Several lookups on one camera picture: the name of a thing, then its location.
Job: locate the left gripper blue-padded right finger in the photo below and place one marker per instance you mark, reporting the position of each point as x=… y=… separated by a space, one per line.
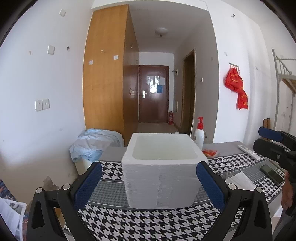
x=255 y=222

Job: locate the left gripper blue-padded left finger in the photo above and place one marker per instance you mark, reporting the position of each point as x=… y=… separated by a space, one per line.
x=43 y=223

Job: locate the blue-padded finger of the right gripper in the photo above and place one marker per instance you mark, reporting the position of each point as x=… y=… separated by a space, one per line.
x=278 y=136
x=271 y=150

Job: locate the person's right hand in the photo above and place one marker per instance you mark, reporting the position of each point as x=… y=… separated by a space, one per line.
x=287 y=193

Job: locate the brown wooden planks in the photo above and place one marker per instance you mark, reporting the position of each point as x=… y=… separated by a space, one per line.
x=266 y=123

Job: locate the white remote control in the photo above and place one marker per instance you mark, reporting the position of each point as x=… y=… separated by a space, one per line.
x=249 y=152

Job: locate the black smartphone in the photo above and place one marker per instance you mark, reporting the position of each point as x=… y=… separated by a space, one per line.
x=271 y=174

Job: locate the magazine papers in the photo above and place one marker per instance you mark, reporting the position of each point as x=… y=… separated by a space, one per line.
x=13 y=212

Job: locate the houndstooth table cloth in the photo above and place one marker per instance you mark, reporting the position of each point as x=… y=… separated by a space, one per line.
x=109 y=217

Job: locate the metal bunk bed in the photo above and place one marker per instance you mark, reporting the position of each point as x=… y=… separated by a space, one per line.
x=285 y=94

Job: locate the orange snack packet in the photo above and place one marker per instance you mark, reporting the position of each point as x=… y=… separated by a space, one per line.
x=210 y=153

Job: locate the red hanging bags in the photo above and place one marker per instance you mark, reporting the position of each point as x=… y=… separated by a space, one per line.
x=234 y=82

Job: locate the white lotion pump bottle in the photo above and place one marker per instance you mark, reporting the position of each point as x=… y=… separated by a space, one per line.
x=199 y=134

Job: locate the light blue bundled fabric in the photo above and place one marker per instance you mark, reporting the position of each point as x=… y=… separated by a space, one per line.
x=91 y=144

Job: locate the white foam box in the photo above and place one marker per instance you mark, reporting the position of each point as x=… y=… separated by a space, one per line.
x=159 y=170

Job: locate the red fire extinguisher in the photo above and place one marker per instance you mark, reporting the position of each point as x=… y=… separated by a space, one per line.
x=170 y=117

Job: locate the dark brown entrance door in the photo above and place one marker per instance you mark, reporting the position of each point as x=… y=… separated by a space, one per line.
x=153 y=93

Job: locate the ceiling lamp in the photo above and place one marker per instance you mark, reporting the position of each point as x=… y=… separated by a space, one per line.
x=161 y=31

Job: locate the wooden wardrobe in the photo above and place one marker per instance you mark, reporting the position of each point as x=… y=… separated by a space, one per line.
x=110 y=72

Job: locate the wall coat hook rack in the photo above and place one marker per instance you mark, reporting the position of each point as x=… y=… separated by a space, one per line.
x=234 y=66

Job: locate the white wall socket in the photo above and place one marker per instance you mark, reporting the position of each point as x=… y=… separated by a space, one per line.
x=42 y=104

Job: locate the white wall switch plate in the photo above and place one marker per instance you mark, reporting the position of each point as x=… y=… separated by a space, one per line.
x=51 y=50

